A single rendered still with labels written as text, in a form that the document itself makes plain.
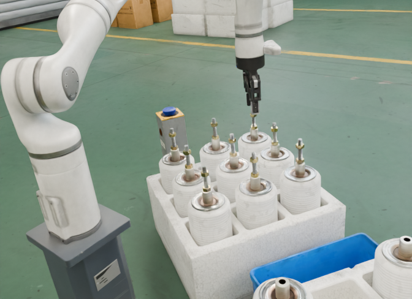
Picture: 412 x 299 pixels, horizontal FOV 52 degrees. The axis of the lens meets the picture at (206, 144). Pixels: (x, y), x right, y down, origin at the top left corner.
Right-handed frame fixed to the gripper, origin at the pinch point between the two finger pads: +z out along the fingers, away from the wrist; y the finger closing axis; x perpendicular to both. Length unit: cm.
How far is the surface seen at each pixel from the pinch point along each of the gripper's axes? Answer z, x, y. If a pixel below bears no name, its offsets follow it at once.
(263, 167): 11.9, -0.3, 14.2
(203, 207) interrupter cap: 9.7, -17.2, 31.7
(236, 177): 10.7, -8.2, 19.3
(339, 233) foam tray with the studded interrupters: 24.5, 14.7, 28.3
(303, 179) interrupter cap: 9.8, 6.7, 25.6
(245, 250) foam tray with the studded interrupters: 19.9, -9.2, 35.3
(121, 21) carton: 28, -76, -368
